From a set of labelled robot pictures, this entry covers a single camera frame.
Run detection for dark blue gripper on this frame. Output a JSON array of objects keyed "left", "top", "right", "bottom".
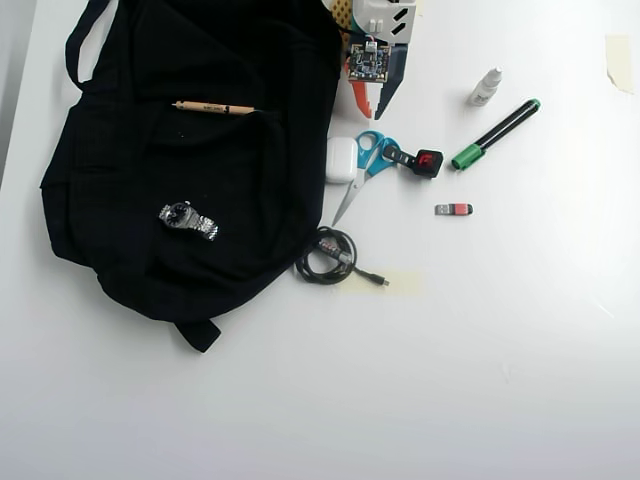
[{"left": 349, "top": 40, "right": 414, "bottom": 121}]

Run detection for red black usb stick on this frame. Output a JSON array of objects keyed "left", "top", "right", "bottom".
[{"left": 433, "top": 202, "right": 475, "bottom": 218}]

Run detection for yellow perforated robot base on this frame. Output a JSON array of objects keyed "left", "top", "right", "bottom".
[{"left": 328, "top": 0, "right": 357, "bottom": 30}]

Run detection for black fabric bag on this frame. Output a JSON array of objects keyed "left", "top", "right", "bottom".
[{"left": 38, "top": 0, "right": 346, "bottom": 354}]

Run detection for white earbuds case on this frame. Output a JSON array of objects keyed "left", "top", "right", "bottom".
[{"left": 325, "top": 136, "right": 359, "bottom": 186}]

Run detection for black bike light red lens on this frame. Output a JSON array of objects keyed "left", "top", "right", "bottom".
[{"left": 383, "top": 142, "right": 445, "bottom": 180}]

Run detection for small white dropper bottle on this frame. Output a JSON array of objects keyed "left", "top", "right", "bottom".
[{"left": 467, "top": 66, "right": 504, "bottom": 108}]

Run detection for green black marker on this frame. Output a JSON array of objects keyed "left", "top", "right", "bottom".
[{"left": 451, "top": 98, "right": 542, "bottom": 173}]

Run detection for wooden pen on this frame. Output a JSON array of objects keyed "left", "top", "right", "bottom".
[{"left": 171, "top": 99, "right": 264, "bottom": 117}]

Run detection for wide masking tape strip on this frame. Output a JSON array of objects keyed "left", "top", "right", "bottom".
[{"left": 339, "top": 269, "right": 424, "bottom": 296}]

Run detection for silver metal wristwatch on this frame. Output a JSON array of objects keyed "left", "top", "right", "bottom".
[{"left": 158, "top": 200, "right": 220, "bottom": 243}]

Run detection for torn masking tape piece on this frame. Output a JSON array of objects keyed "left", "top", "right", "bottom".
[{"left": 604, "top": 33, "right": 636, "bottom": 95}]

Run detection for bare camera circuit board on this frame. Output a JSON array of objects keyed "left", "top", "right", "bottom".
[{"left": 344, "top": 41, "right": 393, "bottom": 84}]

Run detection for blue-handled scissors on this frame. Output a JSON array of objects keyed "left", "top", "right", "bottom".
[{"left": 330, "top": 129, "right": 403, "bottom": 229}]

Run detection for coiled black usb cable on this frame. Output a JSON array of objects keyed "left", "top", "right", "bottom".
[{"left": 294, "top": 225, "right": 391, "bottom": 289}]

